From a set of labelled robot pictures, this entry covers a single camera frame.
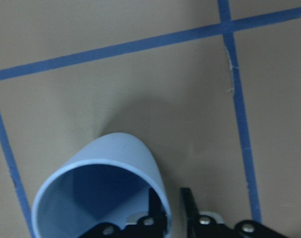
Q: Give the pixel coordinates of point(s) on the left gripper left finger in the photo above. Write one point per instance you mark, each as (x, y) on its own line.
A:
(156, 209)

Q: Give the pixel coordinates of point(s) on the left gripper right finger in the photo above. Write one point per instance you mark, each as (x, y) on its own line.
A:
(190, 212)

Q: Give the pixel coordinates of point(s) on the blue cup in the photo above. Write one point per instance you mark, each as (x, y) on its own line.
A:
(107, 181)

